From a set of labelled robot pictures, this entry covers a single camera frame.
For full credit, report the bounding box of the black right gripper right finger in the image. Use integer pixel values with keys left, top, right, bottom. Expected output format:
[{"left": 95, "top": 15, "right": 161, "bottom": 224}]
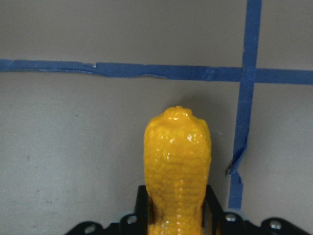
[{"left": 202, "top": 185, "right": 223, "bottom": 235}]

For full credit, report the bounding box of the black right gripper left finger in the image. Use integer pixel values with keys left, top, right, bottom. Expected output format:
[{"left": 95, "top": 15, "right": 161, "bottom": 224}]
[{"left": 134, "top": 185, "right": 151, "bottom": 225}]

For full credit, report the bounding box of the yellow corn cob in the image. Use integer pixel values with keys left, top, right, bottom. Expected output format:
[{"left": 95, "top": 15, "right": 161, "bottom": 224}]
[{"left": 144, "top": 106, "right": 212, "bottom": 235}]

